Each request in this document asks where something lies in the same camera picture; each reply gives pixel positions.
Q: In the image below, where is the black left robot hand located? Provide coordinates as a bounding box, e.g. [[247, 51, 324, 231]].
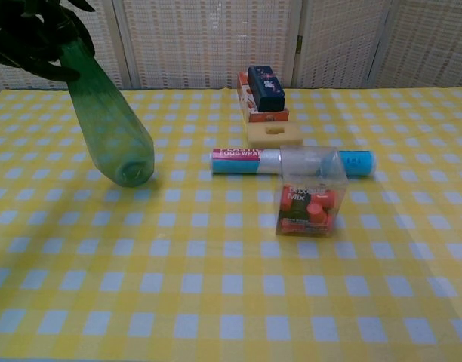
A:
[[0, 0, 97, 82]]

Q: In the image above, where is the green spray bottle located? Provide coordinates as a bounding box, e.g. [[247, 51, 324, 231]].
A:
[[57, 0, 156, 188]]

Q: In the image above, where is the woven folding screen panel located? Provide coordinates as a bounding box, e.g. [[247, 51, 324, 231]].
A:
[[0, 0, 131, 91], [292, 0, 393, 89], [368, 0, 462, 89], [112, 0, 306, 90]]

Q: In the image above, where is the orange printed cardboard box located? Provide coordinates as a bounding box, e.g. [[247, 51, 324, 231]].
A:
[[236, 72, 290, 124]]

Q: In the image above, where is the plastic food wrap roll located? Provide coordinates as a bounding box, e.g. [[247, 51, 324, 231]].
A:
[[208, 147, 378, 179]]

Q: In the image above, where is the dark blue printed box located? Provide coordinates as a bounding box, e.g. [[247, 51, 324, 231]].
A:
[[247, 65, 286, 113]]

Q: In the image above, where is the yellow sponge with hole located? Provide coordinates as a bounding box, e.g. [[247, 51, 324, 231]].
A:
[[247, 124, 304, 149]]

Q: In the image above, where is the yellow white checkered tablecloth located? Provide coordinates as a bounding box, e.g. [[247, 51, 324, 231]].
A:
[[0, 87, 462, 362]]

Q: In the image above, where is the clear box of orange pieces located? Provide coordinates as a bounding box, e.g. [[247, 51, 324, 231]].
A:
[[275, 145, 348, 238]]

